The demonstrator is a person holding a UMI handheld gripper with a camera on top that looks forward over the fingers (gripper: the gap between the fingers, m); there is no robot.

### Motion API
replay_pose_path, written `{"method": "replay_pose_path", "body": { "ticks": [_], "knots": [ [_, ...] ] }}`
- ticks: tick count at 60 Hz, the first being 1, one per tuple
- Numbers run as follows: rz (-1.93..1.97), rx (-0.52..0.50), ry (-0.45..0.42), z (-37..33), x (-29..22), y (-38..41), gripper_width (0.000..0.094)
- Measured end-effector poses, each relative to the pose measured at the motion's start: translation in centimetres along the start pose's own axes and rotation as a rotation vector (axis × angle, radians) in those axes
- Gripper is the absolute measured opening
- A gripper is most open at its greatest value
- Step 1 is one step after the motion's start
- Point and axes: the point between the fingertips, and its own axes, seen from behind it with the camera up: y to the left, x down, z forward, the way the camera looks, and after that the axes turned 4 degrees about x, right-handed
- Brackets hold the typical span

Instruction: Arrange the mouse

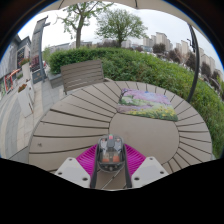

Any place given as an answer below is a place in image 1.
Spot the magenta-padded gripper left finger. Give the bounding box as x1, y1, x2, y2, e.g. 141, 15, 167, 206
54, 143, 101, 190

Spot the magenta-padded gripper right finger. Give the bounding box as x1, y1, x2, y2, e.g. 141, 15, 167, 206
121, 143, 170, 190

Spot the transparent grey computer mouse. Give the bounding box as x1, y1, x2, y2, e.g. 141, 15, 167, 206
95, 133, 127, 173

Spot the flower-print mouse pad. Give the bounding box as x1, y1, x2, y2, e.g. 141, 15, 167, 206
116, 87, 179, 122

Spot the white planter with flowers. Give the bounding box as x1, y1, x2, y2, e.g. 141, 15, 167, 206
18, 57, 33, 83
16, 82, 36, 118

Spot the grey slatted outdoor chair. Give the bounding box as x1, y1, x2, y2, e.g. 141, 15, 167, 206
59, 59, 114, 96

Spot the green trimmed hedge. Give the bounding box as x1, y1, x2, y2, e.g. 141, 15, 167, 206
47, 46, 224, 158

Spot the dark curved parasol pole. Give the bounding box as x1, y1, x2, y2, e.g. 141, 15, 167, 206
186, 24, 201, 104

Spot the tall grey sign pillar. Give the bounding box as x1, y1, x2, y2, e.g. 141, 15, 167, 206
29, 15, 51, 85

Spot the sparse-leaved tree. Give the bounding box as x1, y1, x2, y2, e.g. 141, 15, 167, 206
57, 1, 115, 50

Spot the round leafy tree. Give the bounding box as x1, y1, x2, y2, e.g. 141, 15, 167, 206
95, 8, 149, 49

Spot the beige parasol canopy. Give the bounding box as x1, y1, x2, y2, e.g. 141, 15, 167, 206
41, 0, 209, 36

